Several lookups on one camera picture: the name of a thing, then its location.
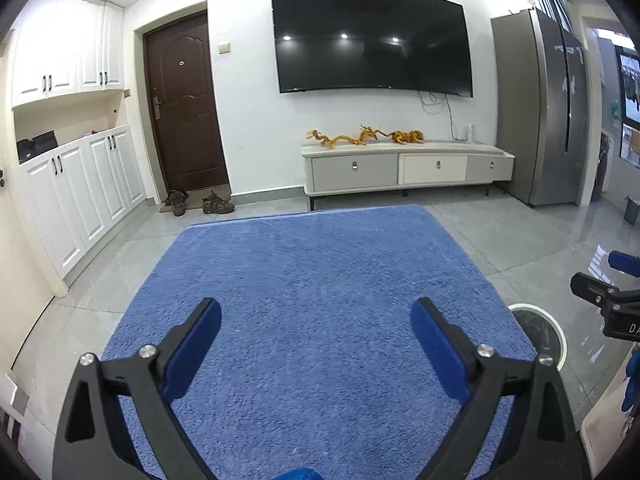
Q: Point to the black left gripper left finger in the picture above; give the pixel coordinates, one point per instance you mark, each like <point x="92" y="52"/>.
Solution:
<point x="93" y="440"/>

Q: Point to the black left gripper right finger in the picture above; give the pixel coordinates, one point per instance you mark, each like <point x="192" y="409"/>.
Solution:
<point x="540" y="440"/>

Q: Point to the white round trash bin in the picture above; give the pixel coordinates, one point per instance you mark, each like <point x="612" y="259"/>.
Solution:
<point x="543" y="331"/>

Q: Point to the blue gloved right hand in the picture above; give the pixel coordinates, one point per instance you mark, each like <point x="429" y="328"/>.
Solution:
<point x="632" y="373"/>

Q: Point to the small grey bin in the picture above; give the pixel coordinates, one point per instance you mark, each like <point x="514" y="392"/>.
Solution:
<point x="632" y="210"/>

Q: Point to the cream interior door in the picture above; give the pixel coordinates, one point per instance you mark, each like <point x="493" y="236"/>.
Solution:
<point x="25" y="291"/>

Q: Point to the blue carpet rug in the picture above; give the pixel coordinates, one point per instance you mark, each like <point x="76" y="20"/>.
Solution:
<point x="316" y="364"/>

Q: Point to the silver refrigerator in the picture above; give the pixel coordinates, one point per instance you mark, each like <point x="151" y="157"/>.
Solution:
<point x="542" y="107"/>

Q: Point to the left brown shoe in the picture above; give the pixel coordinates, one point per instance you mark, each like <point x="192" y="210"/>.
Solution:
<point x="176" y="200"/>

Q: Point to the brown shoe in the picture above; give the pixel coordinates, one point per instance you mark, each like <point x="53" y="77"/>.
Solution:
<point x="176" y="200"/>
<point x="215" y="204"/>

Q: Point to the right brown shoe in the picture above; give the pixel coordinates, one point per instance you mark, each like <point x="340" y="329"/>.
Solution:
<point x="215" y="204"/>

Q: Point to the golden tiger ornament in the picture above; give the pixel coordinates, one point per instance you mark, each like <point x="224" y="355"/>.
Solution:
<point x="407" y="137"/>

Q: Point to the white shoe cabinet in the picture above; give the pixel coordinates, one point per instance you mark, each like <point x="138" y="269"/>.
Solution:
<point x="65" y="75"/>

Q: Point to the black box on shelf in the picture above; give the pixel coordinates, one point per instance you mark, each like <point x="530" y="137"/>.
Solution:
<point x="33" y="147"/>

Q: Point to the white grey TV cabinet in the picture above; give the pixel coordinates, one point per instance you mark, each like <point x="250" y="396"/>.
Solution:
<point x="387" y="166"/>

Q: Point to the golden dragon ornament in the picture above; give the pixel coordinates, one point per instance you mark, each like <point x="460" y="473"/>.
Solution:
<point x="366" y="134"/>

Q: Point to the dark brown entrance door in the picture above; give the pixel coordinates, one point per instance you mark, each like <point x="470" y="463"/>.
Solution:
<point x="180" y="88"/>

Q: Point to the black wall television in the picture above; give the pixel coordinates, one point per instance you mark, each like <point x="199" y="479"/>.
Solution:
<point x="417" y="45"/>

